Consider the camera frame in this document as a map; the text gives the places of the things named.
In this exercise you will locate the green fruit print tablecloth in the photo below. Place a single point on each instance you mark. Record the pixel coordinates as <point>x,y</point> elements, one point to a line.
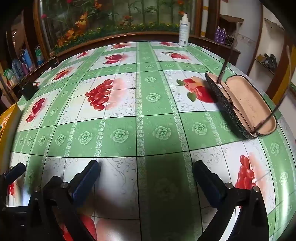
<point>161,111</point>

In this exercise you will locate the green label water bottle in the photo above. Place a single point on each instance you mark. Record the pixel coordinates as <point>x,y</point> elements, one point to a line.
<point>39,55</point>

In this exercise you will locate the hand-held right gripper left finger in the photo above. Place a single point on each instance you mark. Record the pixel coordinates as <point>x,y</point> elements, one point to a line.
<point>85,178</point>

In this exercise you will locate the framed flower mural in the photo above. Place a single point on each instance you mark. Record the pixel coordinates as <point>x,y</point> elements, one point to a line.
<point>115,16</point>

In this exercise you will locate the dark shoe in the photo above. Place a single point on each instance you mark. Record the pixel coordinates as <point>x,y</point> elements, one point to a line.
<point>270,60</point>

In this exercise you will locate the blue bottle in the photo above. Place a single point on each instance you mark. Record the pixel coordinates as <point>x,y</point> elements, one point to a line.
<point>27,59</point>

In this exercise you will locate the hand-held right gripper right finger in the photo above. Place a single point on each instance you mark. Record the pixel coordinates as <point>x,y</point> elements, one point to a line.
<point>205,180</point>

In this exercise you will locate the white spray bottle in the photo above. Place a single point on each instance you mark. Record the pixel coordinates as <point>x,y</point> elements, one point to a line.
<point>183,32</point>

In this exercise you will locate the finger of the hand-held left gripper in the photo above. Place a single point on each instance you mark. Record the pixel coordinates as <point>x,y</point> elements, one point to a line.
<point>13,172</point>

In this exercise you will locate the purple bottle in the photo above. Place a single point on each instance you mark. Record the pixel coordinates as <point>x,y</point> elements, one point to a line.
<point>218,34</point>
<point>223,36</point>

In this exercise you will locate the yellow cardboard box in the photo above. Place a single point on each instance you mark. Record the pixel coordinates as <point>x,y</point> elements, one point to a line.
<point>9,125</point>

